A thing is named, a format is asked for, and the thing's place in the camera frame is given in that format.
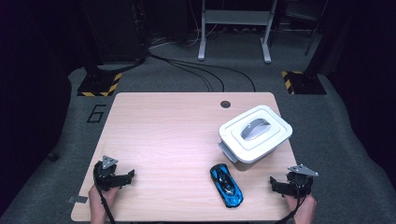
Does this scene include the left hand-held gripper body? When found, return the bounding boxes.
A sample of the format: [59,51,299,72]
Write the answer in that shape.
[92,155,126,192]

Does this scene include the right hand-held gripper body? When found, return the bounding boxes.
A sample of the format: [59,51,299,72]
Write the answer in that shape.
[285,164,319,199]

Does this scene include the blue toy car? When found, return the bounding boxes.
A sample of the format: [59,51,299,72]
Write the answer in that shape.
[208,162,245,209]

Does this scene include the white lid with grey handle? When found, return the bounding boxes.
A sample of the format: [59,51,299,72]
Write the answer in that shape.
[218,105,294,164]

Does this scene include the clear storage box grey latches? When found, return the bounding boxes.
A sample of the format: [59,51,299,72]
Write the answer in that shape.
[217,140,281,165]

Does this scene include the person's left hand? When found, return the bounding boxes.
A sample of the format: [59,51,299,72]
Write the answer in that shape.
[88,184,121,217]

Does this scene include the person's right hand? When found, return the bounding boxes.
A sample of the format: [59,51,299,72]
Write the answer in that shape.
[284,193,318,224]

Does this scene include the grey tape strip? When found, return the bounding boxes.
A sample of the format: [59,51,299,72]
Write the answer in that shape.
[66,195,89,205]

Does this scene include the black stand with striped base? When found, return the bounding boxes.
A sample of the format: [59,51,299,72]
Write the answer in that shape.
[281,0,344,96]
[77,0,123,98]

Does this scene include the black equipment cabinet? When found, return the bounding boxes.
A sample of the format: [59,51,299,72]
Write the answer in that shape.
[82,0,149,64]

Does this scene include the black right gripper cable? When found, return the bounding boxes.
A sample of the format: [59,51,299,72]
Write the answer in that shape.
[274,183,308,224]

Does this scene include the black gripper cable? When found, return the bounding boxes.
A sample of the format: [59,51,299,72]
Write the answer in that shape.
[92,161,117,224]
[274,183,308,224]

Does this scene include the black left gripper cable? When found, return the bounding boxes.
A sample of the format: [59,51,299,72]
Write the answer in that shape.
[92,161,117,224]

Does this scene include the black floor cable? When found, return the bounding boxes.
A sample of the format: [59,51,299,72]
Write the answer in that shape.
[160,56,215,93]
[167,59,226,93]
[148,51,257,93]

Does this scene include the bundle of light cables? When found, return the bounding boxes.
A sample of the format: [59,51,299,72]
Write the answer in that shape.
[148,26,219,50]

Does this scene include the white metal desk frame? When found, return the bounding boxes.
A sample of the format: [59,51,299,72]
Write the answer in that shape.
[197,0,278,65]

